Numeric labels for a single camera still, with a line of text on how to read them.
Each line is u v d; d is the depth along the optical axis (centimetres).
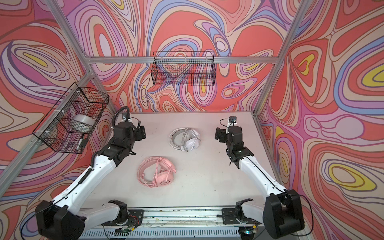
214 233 77
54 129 67
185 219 74
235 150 62
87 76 89
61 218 37
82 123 70
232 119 70
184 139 96
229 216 72
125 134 57
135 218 72
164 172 79
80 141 72
